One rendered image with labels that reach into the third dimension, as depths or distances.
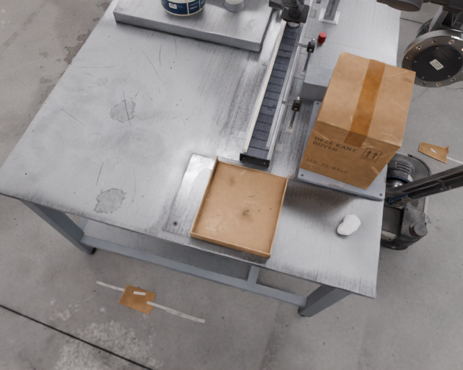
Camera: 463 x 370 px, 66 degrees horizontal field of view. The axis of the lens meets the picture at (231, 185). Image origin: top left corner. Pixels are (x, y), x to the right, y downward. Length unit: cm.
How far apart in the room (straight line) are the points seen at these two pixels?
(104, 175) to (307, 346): 128
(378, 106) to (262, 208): 47
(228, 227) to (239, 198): 11
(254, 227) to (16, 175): 84
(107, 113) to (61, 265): 101
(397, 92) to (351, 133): 22
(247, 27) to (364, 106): 74
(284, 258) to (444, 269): 133
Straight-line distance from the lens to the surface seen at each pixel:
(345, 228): 121
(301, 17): 156
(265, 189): 123
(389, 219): 201
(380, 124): 111
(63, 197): 133
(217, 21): 170
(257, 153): 125
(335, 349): 201
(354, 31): 183
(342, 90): 115
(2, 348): 221
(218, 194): 121
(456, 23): 100
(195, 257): 178
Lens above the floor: 193
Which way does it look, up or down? 63 degrees down
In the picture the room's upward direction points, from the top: 3 degrees clockwise
